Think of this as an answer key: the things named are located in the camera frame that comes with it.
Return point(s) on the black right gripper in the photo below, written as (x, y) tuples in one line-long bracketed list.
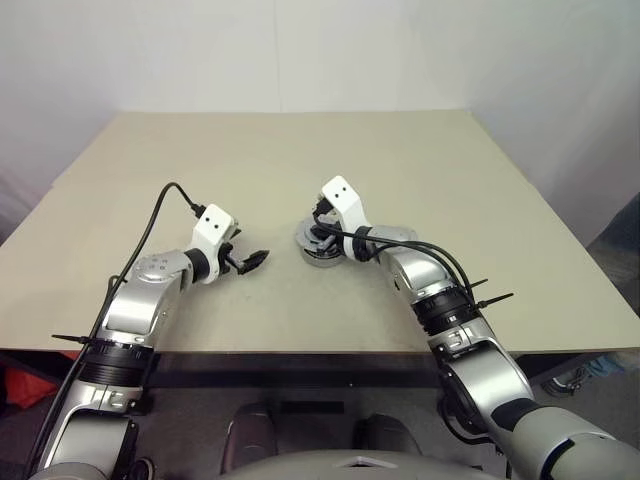
[(327, 220)]

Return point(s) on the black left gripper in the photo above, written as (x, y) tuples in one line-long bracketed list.
[(229, 257)]

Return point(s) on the round grey motor lid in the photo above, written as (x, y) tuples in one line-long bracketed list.
[(306, 235)]

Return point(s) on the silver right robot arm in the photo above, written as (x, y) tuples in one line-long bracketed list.
[(475, 380)]

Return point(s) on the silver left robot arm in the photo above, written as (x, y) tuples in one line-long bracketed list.
[(132, 300)]

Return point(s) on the dark rounded robot foot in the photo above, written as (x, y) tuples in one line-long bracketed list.
[(385, 432), (250, 432)]

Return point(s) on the grey robot torso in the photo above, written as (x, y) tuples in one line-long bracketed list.
[(350, 467)]

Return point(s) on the red object on floor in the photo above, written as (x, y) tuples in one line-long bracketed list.
[(30, 385)]

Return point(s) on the grey sneaker shoe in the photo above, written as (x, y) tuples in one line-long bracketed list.
[(565, 382)]

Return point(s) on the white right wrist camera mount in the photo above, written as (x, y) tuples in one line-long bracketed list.
[(345, 200)]

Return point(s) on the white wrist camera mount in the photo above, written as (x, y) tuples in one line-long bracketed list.
[(212, 225), (345, 200)]

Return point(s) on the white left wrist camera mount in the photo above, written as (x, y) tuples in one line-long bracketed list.
[(212, 225)]

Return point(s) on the black table frame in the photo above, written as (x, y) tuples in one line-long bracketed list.
[(300, 370)]

